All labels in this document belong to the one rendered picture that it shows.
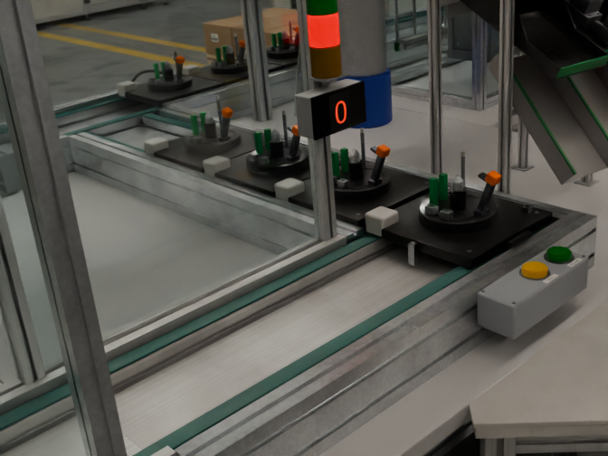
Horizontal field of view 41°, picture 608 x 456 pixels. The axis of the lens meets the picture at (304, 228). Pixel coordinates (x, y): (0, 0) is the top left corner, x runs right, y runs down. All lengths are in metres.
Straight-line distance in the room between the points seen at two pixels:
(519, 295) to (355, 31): 1.24
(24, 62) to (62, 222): 0.14
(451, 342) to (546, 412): 0.17
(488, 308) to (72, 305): 0.71
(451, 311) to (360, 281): 0.23
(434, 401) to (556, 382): 0.18
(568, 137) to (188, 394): 0.91
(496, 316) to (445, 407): 0.17
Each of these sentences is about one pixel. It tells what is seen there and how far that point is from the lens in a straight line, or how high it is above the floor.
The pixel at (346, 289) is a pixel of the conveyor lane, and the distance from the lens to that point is 1.40.
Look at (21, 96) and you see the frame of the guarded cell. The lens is 0.70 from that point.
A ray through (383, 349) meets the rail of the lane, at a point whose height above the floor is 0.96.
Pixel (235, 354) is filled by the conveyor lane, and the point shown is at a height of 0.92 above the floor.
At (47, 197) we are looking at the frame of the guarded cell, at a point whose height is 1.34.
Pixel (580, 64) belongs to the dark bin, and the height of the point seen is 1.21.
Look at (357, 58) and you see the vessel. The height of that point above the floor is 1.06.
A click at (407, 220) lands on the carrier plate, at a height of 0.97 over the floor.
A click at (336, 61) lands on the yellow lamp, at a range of 1.34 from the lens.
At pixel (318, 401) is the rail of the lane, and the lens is 1.09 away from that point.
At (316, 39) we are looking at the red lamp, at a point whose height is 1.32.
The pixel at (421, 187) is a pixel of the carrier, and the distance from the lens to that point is 1.66.
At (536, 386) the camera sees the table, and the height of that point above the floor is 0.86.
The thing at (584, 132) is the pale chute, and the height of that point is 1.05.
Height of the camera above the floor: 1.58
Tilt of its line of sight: 24 degrees down
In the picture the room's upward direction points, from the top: 5 degrees counter-clockwise
